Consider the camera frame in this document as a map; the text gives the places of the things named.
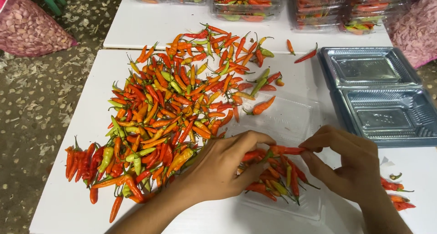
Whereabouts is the red chili with green stem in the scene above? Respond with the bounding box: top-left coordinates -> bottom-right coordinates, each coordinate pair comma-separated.
380,177 -> 414,194

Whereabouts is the pile of mixed chili peppers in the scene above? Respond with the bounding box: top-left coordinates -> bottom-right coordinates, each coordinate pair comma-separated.
64,23 -> 286,224

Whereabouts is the stack of empty clamshell trays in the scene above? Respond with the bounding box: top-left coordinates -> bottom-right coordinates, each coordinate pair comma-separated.
317,46 -> 437,148

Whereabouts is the person's left hand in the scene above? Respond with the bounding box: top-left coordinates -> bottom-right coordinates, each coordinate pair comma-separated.
171,130 -> 277,204

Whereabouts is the open clear plastic clamshell container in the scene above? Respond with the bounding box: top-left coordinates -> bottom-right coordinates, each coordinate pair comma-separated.
218,91 -> 327,226

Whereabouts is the long red chili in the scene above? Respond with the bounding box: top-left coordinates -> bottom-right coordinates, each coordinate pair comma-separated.
269,145 -> 307,156

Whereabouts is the person's right hand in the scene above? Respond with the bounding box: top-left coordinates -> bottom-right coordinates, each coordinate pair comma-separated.
299,125 -> 387,204

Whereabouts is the curved red chili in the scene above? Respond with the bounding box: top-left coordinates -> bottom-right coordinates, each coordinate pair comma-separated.
294,42 -> 319,64

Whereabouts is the small batch of sorted chilies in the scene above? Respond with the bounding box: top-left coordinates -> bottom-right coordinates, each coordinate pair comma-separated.
239,149 -> 321,206

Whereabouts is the stubby red chili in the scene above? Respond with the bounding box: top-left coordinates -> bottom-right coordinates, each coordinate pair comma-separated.
393,201 -> 417,211

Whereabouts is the pink mesh bag of shallots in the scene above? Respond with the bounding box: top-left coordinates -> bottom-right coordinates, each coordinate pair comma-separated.
0,0 -> 78,58
387,0 -> 437,69

